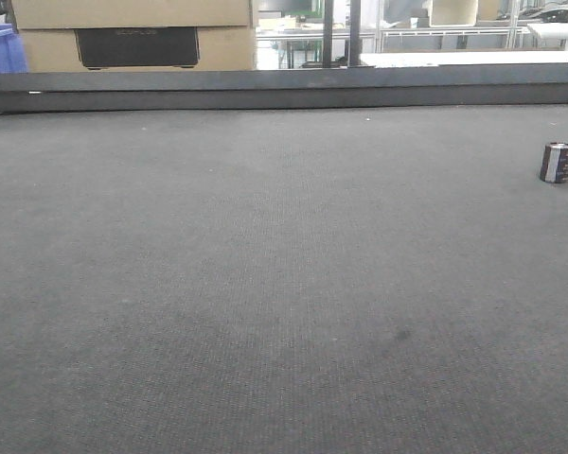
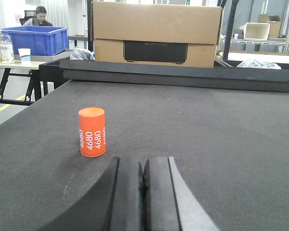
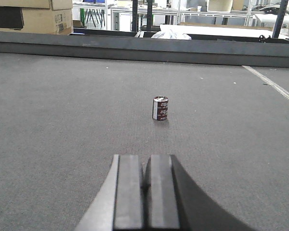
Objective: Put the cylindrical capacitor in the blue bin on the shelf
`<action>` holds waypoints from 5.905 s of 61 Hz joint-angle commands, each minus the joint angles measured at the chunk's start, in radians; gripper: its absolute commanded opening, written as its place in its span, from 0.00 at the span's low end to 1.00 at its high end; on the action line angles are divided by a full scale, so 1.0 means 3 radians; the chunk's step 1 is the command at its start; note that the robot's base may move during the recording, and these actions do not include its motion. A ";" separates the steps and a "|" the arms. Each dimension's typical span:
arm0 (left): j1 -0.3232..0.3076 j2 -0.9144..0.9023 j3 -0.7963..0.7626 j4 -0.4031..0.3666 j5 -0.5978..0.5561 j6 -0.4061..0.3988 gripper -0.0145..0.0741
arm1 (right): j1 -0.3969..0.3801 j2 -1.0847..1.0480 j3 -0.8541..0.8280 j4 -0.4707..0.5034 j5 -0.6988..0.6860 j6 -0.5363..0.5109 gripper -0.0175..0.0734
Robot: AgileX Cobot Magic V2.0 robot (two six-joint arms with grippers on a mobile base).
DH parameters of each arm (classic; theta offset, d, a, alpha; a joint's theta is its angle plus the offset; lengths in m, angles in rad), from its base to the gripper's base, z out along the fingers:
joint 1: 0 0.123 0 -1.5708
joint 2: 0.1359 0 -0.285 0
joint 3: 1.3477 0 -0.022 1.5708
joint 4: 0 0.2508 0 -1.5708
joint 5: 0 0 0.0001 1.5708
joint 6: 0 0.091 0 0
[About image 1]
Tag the dark cylindrical capacitor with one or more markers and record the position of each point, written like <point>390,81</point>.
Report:
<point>554,165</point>

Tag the cardboard box with black print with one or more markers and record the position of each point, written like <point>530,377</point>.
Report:
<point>137,49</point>

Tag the white background table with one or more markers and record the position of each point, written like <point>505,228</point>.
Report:
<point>431,59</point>

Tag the upper cardboard box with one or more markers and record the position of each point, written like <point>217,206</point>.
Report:
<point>58,14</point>

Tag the blue plastic crate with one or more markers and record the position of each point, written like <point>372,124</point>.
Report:
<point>12,53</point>

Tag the black vertical post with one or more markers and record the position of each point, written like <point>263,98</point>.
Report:
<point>355,42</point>
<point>327,33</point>

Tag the dark table edge rail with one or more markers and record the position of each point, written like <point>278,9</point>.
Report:
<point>360,87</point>

